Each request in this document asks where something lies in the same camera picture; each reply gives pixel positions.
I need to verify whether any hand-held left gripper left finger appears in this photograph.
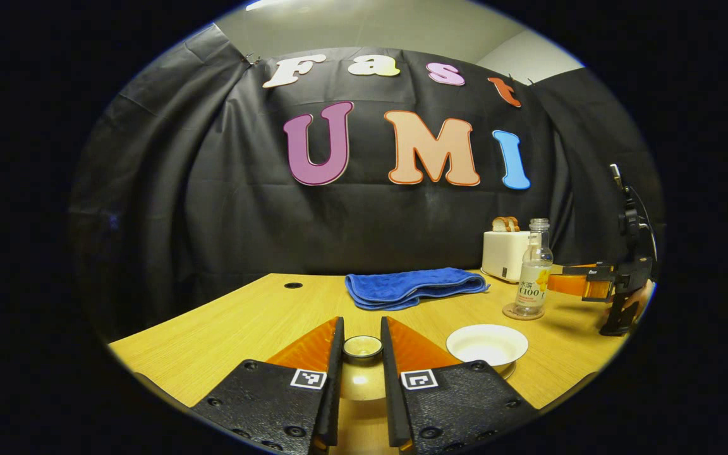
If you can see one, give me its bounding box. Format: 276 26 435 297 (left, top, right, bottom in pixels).
190 316 346 455

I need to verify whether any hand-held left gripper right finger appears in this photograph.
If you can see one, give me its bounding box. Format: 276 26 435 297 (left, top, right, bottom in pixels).
380 316 538 454

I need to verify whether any cream teacup lid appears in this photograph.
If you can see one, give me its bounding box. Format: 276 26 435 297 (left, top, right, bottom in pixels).
339 335 391 402

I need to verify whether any clear water bottle yellow label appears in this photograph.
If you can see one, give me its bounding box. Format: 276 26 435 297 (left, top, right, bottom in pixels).
514 218 554 317

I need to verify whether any round coaster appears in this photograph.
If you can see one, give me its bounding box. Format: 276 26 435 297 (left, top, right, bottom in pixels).
503 302 547 321

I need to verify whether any white teacup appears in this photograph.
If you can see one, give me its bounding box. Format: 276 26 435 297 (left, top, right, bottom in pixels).
446 324 529 373

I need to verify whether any white toaster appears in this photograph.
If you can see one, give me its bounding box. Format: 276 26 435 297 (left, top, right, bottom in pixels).
482 230 532 284

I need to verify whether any blue folded towel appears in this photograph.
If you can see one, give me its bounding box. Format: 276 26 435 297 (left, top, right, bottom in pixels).
345 267 490 311

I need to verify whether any black backdrop cloth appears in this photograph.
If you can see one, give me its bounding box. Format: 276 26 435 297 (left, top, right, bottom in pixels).
70 25 665 342

